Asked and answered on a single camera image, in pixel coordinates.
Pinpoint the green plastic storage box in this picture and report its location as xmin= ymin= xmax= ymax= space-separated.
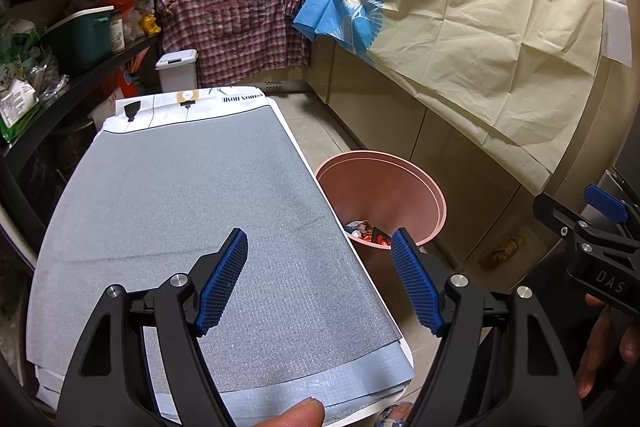
xmin=42 ymin=5 xmax=114 ymax=72

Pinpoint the person right hand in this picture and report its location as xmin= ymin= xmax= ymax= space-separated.
xmin=575 ymin=294 xmax=640 ymax=399

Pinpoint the red plaid shirt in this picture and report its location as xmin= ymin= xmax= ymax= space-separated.
xmin=157 ymin=0 xmax=310 ymax=88

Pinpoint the black red snack wrapper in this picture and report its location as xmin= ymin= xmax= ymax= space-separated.
xmin=344 ymin=220 xmax=373 ymax=242

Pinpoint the white pedal trash can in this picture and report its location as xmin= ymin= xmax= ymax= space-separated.
xmin=155 ymin=49 xmax=198 ymax=92

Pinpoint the cream blue paper tablecloth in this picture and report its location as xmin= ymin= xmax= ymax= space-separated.
xmin=294 ymin=0 xmax=604 ymax=193

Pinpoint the black metal shelf rack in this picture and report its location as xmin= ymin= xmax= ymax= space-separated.
xmin=1 ymin=0 xmax=160 ymax=253

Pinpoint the red bag under shelf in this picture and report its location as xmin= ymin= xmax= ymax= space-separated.
xmin=100 ymin=63 xmax=144 ymax=98

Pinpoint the green white food bag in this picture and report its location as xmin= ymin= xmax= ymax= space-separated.
xmin=1 ymin=18 xmax=41 ymax=143

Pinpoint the yellow toy figure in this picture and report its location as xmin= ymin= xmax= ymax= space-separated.
xmin=139 ymin=13 xmax=162 ymax=36

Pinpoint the red medicine box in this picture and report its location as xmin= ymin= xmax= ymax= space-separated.
xmin=361 ymin=227 xmax=390 ymax=247

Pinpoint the pink plastic trash bin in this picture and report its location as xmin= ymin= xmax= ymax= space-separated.
xmin=314 ymin=148 xmax=448 ymax=251

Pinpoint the grey table mat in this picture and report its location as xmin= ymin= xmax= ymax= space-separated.
xmin=24 ymin=103 xmax=417 ymax=425

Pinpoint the person left hand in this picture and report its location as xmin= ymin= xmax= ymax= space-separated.
xmin=255 ymin=397 xmax=326 ymax=427

